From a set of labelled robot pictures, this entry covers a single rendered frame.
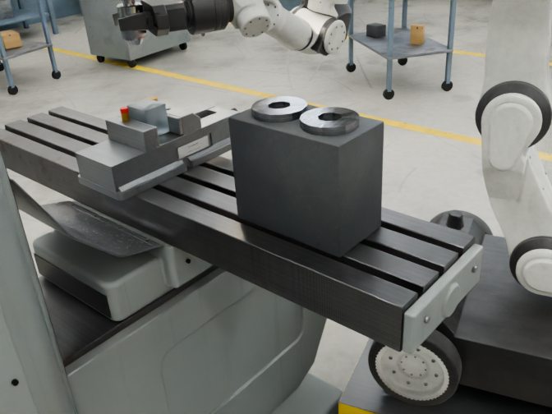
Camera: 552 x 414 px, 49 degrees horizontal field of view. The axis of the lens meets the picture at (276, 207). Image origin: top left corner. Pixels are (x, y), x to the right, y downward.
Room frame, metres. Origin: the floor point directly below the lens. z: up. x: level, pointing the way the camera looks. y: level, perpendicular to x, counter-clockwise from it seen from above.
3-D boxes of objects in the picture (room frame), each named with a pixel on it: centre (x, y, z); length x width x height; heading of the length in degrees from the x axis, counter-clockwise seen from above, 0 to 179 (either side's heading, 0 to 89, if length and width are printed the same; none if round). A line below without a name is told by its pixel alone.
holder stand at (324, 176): (0.90, -0.05, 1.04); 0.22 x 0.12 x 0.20; 47
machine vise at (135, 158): (1.20, 0.23, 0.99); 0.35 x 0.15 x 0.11; 137
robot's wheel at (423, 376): (1.01, -0.28, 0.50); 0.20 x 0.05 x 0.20; 64
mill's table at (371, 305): (1.14, 0.20, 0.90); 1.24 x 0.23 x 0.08; 48
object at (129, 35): (1.18, 0.25, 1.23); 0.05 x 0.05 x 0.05
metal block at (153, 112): (1.18, 0.25, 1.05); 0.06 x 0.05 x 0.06; 47
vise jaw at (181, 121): (1.22, 0.21, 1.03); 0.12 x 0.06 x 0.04; 47
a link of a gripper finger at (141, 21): (1.15, 0.23, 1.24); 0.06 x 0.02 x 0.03; 113
